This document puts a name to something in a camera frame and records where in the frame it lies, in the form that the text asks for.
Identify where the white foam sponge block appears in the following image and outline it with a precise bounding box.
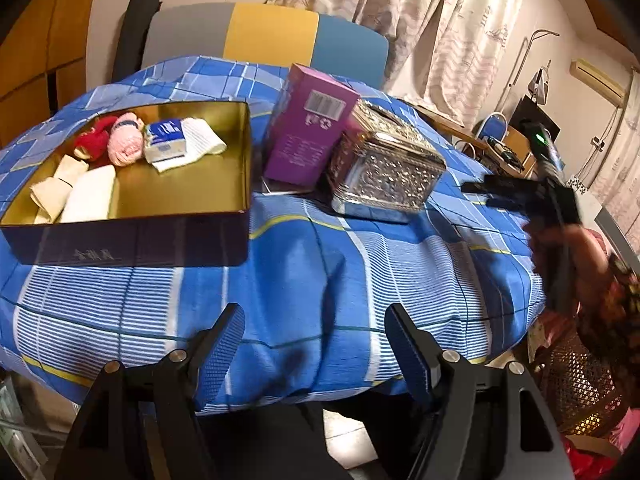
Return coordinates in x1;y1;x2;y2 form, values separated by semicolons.
60;165;116;223

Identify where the blue white tissue pack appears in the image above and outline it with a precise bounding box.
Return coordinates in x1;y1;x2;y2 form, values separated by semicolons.
143;118;186;164

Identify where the person's right hand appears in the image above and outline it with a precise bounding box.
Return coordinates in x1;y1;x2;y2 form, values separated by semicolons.
524;223;613;308

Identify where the cluttered wooden side desk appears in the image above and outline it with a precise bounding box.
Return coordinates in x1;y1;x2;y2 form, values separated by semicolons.
414;105;537;179

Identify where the blue folding chair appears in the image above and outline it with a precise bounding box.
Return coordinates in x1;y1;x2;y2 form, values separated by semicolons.
473;112;508;142

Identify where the blue plaid tablecloth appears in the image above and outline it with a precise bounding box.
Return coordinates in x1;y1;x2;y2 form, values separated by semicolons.
1;82;544;413

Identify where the silver ornate tissue box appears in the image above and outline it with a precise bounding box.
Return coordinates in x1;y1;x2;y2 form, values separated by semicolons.
326;100;447;224

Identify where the gold tin storage box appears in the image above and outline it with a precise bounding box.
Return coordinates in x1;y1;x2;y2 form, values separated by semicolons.
1;101;252;268

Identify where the beige patterned curtain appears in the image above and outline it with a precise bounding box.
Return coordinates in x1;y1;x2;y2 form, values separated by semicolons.
269;0;523;128

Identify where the white folded cloth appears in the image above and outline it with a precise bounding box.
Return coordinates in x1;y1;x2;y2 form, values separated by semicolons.
151;117;227;174

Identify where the pink fuzzy sock roll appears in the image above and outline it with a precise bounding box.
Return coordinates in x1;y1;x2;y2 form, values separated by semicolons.
106;112;144;167

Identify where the cream folded sock pair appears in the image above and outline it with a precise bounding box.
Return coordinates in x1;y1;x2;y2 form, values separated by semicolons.
29;155;89;224

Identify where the red knitted sock roll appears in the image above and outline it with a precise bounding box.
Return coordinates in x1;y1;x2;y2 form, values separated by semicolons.
73;115;117;162

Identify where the purple cardboard box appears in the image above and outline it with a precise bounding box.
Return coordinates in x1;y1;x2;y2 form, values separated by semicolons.
264;64;359;188

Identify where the orange wooden cabinet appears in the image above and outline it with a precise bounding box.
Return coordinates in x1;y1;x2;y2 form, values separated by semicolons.
1;0;92;146

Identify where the white wall air conditioner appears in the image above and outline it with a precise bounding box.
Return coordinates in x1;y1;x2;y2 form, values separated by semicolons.
570;58;626;108

